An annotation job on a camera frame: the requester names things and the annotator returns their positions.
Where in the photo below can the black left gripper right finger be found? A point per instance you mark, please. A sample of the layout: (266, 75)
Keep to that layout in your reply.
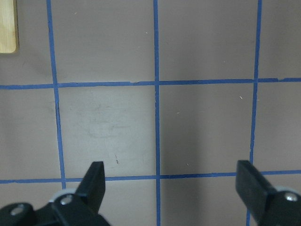
(268, 205)

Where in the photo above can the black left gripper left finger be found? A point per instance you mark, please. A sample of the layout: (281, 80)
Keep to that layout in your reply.
(78, 208)

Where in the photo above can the wooden cup rack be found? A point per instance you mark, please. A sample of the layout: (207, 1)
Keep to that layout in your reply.
(8, 27)

